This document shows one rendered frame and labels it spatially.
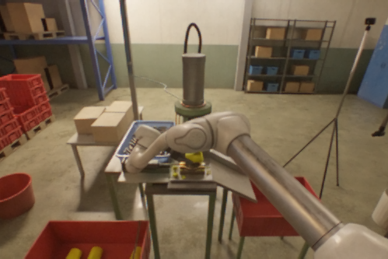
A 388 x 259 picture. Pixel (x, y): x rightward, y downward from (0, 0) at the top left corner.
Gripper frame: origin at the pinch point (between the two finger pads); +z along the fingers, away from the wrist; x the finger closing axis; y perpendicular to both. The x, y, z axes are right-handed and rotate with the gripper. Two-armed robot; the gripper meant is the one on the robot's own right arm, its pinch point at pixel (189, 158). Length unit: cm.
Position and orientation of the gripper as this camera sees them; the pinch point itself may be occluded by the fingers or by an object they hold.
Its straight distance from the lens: 135.8
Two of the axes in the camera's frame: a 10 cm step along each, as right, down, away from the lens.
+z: 8.2, 5.0, 2.7
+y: -5.7, 7.3, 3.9
